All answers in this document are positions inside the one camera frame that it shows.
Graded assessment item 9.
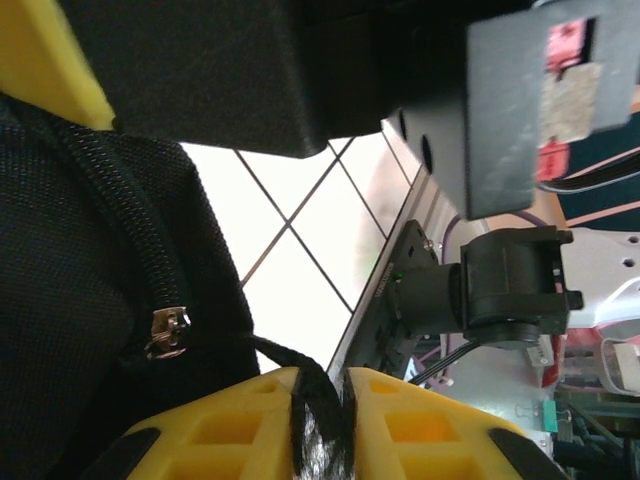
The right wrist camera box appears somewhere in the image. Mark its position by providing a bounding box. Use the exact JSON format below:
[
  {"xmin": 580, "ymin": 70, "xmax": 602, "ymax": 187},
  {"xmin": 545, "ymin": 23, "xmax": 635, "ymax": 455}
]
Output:
[{"xmin": 463, "ymin": 0, "xmax": 640, "ymax": 220}]

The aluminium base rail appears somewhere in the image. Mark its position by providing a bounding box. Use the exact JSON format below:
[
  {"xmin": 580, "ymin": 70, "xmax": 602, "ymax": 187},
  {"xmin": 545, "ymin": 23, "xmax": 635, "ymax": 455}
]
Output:
[{"xmin": 324, "ymin": 117, "xmax": 496, "ymax": 391}]

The black camera cable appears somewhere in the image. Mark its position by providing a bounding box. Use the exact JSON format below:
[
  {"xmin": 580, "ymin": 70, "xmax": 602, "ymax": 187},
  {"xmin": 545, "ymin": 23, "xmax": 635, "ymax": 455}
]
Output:
[{"xmin": 537, "ymin": 149, "xmax": 640, "ymax": 194}]

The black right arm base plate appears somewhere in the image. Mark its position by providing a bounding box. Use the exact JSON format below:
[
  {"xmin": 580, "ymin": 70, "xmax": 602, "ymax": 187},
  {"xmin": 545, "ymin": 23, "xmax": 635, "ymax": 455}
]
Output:
[{"xmin": 372, "ymin": 219, "xmax": 441, "ymax": 381}]

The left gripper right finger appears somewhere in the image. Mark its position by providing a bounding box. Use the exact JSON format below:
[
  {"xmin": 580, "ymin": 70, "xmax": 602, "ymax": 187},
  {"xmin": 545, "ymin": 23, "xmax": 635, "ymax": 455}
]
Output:
[{"xmin": 344, "ymin": 366, "xmax": 569, "ymax": 480}]

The clear plastic container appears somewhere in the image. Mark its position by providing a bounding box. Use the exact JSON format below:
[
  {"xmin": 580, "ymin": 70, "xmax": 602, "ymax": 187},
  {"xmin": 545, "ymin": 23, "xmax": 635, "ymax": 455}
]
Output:
[{"xmin": 597, "ymin": 337, "xmax": 640, "ymax": 396}]

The black backpack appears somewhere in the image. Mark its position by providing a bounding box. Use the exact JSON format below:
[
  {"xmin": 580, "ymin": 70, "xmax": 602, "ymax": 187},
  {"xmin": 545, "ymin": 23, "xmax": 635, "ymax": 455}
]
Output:
[{"xmin": 0, "ymin": 94, "xmax": 361, "ymax": 480}]

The green binder clip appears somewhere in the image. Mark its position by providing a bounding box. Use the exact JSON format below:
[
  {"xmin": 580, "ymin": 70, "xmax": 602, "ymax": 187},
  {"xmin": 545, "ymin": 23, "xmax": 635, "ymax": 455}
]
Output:
[{"xmin": 514, "ymin": 399, "xmax": 571, "ymax": 436}]

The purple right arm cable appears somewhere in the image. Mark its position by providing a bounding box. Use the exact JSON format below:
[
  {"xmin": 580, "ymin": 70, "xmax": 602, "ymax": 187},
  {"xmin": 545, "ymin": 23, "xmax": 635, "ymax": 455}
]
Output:
[{"xmin": 439, "ymin": 209, "xmax": 541, "ymax": 266}]

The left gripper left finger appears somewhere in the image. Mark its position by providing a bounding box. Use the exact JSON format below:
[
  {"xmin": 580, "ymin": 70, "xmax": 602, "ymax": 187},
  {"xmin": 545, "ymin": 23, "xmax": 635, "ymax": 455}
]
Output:
[{"xmin": 82, "ymin": 366, "xmax": 301, "ymax": 480}]

